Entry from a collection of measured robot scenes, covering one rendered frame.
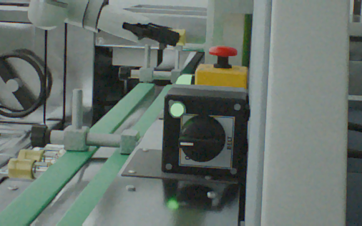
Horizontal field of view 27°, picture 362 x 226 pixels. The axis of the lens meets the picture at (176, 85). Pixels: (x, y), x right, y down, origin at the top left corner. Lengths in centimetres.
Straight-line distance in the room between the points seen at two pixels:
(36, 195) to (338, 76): 47
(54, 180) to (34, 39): 167
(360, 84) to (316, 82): 204
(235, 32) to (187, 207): 89
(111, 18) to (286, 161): 128
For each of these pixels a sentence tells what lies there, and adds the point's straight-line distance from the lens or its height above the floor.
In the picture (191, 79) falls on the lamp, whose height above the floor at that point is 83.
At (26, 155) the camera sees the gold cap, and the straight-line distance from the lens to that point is 139.
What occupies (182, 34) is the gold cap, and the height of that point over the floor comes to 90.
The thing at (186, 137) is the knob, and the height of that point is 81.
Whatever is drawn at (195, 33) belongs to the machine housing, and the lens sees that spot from 231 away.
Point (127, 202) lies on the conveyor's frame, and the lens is 65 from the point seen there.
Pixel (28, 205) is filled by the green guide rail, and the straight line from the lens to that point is 70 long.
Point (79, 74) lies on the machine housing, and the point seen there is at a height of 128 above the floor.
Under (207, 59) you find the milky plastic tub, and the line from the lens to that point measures 150.
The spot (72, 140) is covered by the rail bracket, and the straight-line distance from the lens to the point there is 89.
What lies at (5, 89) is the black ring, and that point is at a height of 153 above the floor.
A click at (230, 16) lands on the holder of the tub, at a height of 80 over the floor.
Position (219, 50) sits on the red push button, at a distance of 101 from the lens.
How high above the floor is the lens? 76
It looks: 5 degrees up
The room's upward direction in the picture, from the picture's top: 87 degrees counter-clockwise
